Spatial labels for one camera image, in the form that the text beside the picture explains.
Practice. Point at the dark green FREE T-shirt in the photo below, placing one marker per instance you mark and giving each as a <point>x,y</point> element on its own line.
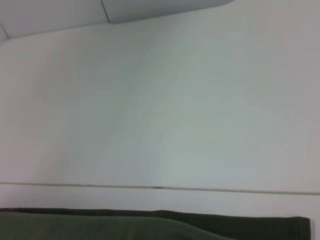
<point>150,225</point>

